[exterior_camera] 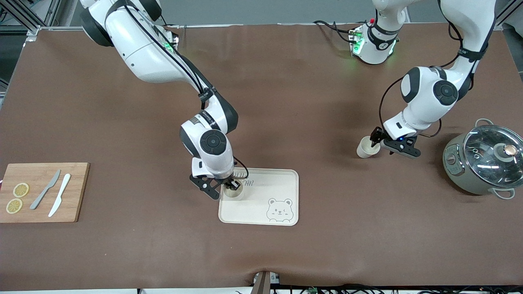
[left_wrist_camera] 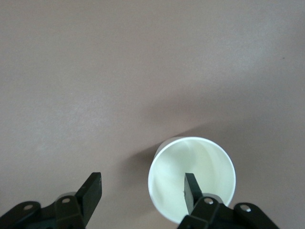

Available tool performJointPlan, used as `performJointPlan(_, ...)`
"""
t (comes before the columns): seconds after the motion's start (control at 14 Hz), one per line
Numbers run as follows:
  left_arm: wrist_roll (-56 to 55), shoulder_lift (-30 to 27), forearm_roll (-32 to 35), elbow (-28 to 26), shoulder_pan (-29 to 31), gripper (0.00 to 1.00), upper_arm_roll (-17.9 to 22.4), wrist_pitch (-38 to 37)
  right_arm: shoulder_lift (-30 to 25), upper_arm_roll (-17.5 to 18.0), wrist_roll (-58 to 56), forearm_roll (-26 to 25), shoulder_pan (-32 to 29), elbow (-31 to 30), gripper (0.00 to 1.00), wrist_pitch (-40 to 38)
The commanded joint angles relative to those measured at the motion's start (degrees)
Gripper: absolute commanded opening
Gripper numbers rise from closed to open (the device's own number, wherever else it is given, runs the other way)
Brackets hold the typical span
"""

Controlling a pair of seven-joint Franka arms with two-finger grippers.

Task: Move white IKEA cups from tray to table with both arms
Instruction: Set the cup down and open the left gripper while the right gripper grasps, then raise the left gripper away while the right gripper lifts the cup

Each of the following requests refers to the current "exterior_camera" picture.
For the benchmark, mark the white IKEA cup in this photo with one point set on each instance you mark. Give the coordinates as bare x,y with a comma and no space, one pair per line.
363,151
235,195

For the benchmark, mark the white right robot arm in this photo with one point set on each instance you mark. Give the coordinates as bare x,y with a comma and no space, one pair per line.
143,53

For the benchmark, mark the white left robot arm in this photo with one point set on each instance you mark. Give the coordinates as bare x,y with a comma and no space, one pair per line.
470,24

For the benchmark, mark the cream tray with bear print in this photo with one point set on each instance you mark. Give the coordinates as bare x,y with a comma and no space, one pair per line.
261,212

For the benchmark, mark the grey-green electric cooking pot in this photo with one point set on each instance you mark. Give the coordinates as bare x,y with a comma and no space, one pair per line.
461,179

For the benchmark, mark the glass pot lid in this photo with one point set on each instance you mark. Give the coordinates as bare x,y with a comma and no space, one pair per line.
486,159

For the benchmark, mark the brown table cover mat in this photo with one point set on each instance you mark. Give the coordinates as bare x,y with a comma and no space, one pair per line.
286,102

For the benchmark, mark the white plastic knife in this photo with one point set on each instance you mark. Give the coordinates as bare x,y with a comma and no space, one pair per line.
59,195

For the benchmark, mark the grey plastic knife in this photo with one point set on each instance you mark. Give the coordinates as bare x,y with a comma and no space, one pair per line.
45,190

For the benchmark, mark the bamboo cutting board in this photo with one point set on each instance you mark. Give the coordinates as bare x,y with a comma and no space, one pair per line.
41,212

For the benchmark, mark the lemon slice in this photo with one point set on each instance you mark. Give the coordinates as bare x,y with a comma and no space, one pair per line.
14,206
21,190

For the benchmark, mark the table edge clamp bracket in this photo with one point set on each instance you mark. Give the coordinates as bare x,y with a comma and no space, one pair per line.
261,286

